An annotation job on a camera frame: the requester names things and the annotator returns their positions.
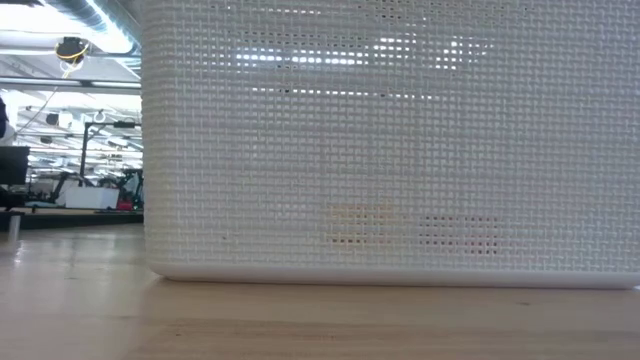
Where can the silver metal post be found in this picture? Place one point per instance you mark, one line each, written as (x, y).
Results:
(14, 227)

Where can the black background table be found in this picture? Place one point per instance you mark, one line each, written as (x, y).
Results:
(75, 219)

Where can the black monitor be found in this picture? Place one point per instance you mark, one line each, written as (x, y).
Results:
(13, 165)

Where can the red background object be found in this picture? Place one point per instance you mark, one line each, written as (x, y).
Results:
(125, 205)

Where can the white woven plastic basket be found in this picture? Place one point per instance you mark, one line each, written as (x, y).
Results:
(390, 150)

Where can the black background frame stand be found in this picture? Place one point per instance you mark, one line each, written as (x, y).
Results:
(83, 150)

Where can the white background box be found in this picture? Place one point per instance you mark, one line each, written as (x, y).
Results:
(92, 198)

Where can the yellow black ceiling reel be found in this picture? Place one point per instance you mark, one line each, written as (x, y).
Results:
(71, 49)

